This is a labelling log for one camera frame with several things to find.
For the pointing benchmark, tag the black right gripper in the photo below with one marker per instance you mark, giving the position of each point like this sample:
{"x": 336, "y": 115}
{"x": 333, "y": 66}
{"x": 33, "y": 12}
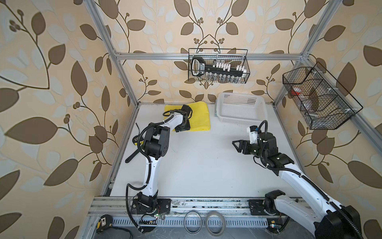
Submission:
{"x": 246, "y": 143}

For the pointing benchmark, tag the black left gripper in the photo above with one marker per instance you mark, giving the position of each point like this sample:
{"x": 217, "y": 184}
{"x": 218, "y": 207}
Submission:
{"x": 187, "y": 127}

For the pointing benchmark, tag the yellow trousers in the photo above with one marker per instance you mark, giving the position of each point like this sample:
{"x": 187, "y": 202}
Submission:
{"x": 200, "y": 117}

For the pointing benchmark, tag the white plastic perforated basket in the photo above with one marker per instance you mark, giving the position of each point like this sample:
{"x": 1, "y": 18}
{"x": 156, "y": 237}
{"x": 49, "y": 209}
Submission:
{"x": 242, "y": 109}

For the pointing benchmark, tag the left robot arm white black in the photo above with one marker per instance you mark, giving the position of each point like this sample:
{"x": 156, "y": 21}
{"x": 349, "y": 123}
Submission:
{"x": 153, "y": 143}

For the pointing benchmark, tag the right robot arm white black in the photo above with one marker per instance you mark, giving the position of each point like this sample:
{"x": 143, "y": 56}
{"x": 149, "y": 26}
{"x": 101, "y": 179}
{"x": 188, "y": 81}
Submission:
{"x": 326, "y": 218}

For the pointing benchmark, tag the black tool with white sockets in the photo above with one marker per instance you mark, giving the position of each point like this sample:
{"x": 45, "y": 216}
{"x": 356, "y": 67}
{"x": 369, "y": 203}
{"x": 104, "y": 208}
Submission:
{"x": 200, "y": 67}

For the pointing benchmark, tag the yellow black tape measure table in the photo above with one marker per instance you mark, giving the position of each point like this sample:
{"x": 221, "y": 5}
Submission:
{"x": 136, "y": 139}

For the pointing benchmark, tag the red capped item in basket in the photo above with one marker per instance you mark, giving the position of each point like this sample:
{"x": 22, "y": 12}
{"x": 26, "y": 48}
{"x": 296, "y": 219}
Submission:
{"x": 295, "y": 91}

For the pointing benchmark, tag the black yellow tape measure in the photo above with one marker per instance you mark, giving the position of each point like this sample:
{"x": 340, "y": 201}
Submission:
{"x": 104, "y": 223}

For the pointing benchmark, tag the black wire basket back wall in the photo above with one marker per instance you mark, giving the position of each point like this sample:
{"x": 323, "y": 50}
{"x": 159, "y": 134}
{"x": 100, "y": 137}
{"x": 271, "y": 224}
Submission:
{"x": 233, "y": 56}

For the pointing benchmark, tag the black wire basket wall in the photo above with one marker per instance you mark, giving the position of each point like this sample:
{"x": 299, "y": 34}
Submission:
{"x": 325, "y": 102}
{"x": 233, "y": 56}

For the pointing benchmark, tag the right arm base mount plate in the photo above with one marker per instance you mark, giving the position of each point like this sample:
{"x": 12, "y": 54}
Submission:
{"x": 257, "y": 208}

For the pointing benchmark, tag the aluminium front rail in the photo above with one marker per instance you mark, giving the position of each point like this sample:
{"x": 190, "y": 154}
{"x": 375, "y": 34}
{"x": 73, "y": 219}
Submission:
{"x": 191, "y": 212}

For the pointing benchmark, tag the black wire basket right wall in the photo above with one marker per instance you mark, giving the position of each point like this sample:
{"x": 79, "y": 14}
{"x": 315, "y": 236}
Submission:
{"x": 325, "y": 102}

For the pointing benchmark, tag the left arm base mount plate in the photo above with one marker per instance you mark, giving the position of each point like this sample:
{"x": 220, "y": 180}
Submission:
{"x": 163, "y": 206}

